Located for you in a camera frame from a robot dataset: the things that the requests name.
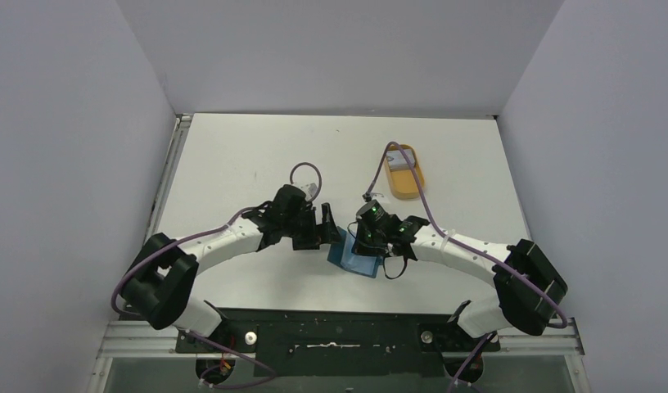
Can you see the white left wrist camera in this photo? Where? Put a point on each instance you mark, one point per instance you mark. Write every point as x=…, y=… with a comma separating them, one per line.
x=310, y=190

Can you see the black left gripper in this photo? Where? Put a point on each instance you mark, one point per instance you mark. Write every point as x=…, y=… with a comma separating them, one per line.
x=324, y=233

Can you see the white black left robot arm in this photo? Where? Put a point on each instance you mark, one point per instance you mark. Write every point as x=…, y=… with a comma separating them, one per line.
x=158, y=284

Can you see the blue leather card holder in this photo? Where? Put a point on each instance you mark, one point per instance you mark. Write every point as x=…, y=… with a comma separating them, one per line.
x=341, y=255

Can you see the grey credit card stack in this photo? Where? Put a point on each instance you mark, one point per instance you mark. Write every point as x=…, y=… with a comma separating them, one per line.
x=400, y=160

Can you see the yellow oval tray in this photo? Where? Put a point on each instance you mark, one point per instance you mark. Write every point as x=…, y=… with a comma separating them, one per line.
x=402, y=183

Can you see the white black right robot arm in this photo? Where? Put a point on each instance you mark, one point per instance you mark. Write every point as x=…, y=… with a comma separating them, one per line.
x=527, y=287

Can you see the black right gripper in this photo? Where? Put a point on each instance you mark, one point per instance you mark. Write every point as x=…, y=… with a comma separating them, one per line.
x=363, y=241

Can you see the aluminium frame rail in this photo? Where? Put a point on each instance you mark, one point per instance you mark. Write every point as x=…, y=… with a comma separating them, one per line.
x=136, y=358

